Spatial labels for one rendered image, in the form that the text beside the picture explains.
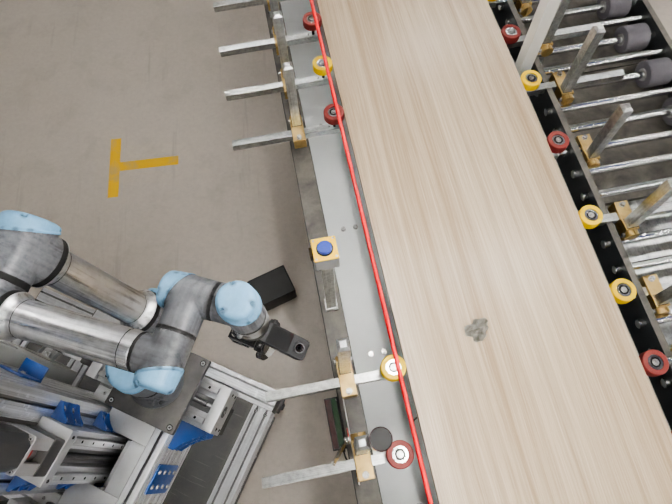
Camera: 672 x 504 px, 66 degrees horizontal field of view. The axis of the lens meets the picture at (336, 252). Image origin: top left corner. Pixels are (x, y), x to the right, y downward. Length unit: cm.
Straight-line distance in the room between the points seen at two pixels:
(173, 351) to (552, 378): 119
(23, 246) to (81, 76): 272
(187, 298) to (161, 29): 307
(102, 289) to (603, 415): 143
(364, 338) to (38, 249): 119
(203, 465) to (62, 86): 250
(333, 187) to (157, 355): 142
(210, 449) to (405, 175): 139
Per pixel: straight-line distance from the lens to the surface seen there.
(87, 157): 342
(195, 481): 241
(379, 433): 139
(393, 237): 181
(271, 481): 169
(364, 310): 200
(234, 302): 93
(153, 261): 293
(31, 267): 118
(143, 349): 97
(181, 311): 97
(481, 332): 172
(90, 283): 128
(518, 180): 200
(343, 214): 216
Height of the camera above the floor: 253
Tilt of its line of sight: 67 degrees down
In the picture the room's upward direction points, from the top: 4 degrees counter-clockwise
